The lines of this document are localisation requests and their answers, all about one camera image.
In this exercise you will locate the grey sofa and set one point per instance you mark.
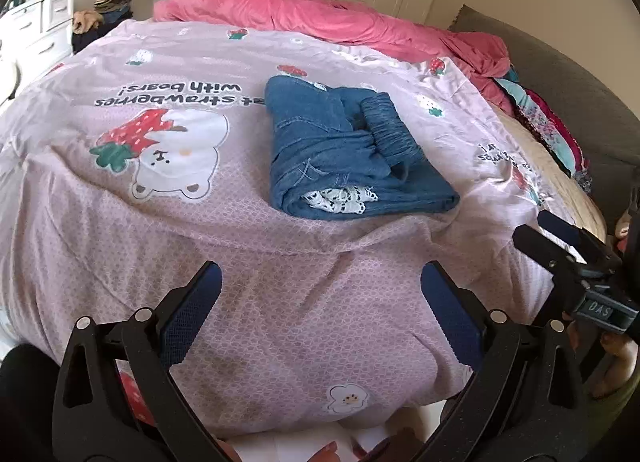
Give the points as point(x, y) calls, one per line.
point(550, 67)

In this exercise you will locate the person's right hand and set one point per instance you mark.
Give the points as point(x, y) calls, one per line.
point(620, 349)

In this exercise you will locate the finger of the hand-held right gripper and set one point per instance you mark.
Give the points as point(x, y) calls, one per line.
point(540, 247)
point(560, 224)

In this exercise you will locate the blue denim pants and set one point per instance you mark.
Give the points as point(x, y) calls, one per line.
point(320, 152)

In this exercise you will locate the coral pink duvet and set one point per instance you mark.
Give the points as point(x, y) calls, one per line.
point(300, 12)

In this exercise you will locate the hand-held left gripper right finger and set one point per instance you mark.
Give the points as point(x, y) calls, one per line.
point(450, 314)

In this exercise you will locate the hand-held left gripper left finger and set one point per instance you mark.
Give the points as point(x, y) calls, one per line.
point(192, 314)

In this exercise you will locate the pile of dark and tan clothes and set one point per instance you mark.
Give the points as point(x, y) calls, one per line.
point(100, 12)

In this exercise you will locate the pink printed blanket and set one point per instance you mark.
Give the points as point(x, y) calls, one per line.
point(150, 217)

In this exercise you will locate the person's right forearm green sleeve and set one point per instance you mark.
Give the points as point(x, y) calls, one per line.
point(620, 412)

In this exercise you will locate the dark cloth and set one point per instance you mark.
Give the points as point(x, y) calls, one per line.
point(20, 392)

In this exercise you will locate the pile of colourful clothes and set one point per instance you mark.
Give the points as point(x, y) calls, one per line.
point(545, 127)

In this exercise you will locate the beige quilted bedspread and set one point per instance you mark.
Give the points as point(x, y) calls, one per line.
point(565, 182)

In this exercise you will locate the white dresser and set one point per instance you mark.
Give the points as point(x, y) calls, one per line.
point(35, 27)

